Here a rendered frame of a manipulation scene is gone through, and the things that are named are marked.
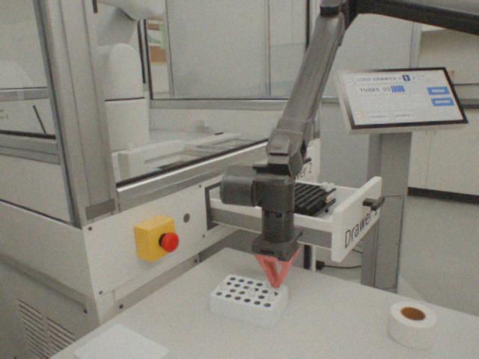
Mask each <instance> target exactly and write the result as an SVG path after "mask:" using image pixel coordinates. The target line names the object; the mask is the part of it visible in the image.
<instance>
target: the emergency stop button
mask: <svg viewBox="0 0 479 359"><path fill-rule="evenodd" d="M179 244H180V239H178V235H177V234H176V233H172V232H170V233H167V234H166V235H165V236H164V238H163V240H162V248H163V250H164V251H166V252H169V253H171V252H173V251H174V250H175V249H176V248H177V246H179Z"/></svg>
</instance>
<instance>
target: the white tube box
mask: <svg viewBox="0 0 479 359"><path fill-rule="evenodd" d="M223 281H225V282H226V283H227V289H226V290H221V284H219V285H218V286H217V287H216V288H215V289H214V290H213V292H212V293H211V294H210V313H212V314H215V315H218V316H223V317H226V318H229V319H234V320H237V321H241V322H246V323H249V324H253V325H257V326H261V327H263V328H268V329H273V328H274V326H275V325H276V323H277V322H278V320H279V318H280V317H281V314H282V313H283V312H284V309H285V307H286V306H287V286H285V285H281V290H276V289H275V287H271V288H266V287H265V281H262V280H255V279H251V278H247V277H241V276H236V275H232V274H229V275H228V276H227V277H226V278H225V279H224V280H223ZM223 281H222V282H223ZM251 287H253V288H254V291H255V294H254V297H249V296H248V288H251ZM268 292H274V293H275V301H268V300H267V293H268Z"/></svg>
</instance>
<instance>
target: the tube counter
mask: <svg viewBox="0 0 479 359"><path fill-rule="evenodd" d="M381 88H382V92H383V93H409V92H424V91H423V88H422V86H421V84H415V85H381Z"/></svg>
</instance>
